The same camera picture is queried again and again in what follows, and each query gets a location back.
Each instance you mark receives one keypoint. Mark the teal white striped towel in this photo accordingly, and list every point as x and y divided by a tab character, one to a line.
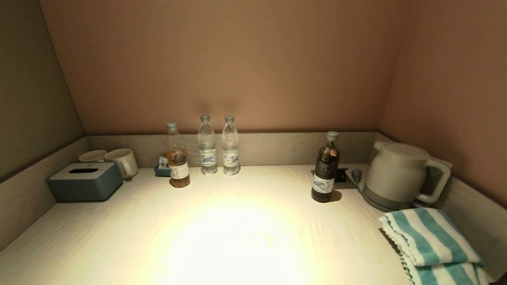
427	237

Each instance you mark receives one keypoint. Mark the clear water bottle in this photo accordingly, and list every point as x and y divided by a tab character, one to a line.
231	158
207	158

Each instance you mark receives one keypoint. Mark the bottle with dark liquid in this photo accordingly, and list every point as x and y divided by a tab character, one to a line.
324	178

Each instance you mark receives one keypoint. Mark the bottle with amber liquid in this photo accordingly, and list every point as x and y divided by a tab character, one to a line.
178	170

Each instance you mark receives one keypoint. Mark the black recessed socket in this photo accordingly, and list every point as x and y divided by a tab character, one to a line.
341	176

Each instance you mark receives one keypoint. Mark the small blue tray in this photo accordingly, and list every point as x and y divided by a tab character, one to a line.
160	172

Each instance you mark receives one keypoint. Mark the grey power plug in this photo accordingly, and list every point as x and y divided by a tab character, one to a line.
356	173

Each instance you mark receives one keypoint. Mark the white ceramic mug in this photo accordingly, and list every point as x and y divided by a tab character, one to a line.
122	160
92	156

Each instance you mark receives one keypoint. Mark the grey kettle base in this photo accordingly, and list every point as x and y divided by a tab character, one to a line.
374	205

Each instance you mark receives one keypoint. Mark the beige electric kettle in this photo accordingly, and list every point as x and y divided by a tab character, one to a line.
396	174

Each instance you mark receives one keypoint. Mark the blue-grey tissue box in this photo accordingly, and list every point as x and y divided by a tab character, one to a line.
85	186

